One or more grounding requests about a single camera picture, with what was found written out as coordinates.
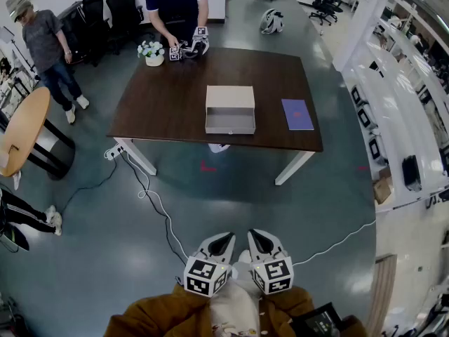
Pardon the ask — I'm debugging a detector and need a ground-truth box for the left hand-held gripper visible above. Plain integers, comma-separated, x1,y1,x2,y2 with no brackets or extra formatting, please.
183,232,236,298

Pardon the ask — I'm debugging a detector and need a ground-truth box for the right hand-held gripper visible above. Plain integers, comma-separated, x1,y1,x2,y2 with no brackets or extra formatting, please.
247,228,294,296

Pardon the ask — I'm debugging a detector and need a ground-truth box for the person's left forearm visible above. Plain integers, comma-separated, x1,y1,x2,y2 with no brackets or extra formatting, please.
103,282,211,337

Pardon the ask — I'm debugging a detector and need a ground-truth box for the person's right forearm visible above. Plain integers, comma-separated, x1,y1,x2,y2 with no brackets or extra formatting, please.
261,285,368,337

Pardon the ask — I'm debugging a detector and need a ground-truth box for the white printed shirt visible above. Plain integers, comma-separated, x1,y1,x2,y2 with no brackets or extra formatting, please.
209,261,262,337

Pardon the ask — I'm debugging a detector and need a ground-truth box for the black chest device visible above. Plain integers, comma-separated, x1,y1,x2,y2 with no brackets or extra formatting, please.
290,302,344,337

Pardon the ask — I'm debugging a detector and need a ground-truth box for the brown jacket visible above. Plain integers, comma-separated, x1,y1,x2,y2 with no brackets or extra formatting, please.
103,282,368,337

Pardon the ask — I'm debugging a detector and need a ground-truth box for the wooden panel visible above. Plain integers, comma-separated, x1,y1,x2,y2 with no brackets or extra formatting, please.
370,253,398,337

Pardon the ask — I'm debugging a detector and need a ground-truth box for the purple booklet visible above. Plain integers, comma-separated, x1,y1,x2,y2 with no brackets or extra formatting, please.
281,98,315,131

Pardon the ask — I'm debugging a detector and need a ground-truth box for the white power strip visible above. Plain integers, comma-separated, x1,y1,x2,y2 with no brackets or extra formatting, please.
104,145,128,160

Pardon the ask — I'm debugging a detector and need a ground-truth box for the dark wooden table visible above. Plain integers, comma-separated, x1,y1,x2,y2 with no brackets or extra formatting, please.
106,46,323,186

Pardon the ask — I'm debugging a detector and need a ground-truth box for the black suitcase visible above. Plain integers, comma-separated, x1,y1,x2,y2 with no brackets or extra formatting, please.
401,154,422,192

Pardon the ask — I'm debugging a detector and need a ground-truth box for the spare hand-held gripper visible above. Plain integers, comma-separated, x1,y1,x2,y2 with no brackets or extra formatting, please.
168,40,192,62
182,26,210,60

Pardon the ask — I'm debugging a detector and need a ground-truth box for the white shelving unit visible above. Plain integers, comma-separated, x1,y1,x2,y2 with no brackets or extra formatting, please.
331,0,449,213

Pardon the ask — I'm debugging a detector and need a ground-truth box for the white flower pot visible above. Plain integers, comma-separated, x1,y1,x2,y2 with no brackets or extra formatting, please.
136,40,166,67

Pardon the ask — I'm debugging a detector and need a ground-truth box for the black bag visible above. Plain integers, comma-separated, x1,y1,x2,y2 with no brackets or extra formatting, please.
0,223,31,252

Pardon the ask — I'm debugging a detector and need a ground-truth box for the white backpack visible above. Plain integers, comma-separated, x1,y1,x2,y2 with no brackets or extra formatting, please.
260,8,284,35

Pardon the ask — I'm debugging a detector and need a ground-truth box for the round light wooden table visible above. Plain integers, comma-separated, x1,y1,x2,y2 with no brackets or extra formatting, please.
0,86,76,181

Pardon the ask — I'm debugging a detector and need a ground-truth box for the black office chair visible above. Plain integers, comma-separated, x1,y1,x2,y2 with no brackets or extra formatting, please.
81,0,110,66
308,0,344,26
106,0,145,55

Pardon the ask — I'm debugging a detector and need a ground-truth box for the white cable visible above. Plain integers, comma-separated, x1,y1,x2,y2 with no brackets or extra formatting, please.
124,152,185,256
292,218,377,265

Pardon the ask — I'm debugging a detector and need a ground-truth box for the black cable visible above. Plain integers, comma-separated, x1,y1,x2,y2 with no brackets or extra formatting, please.
55,154,119,214
121,154,189,265

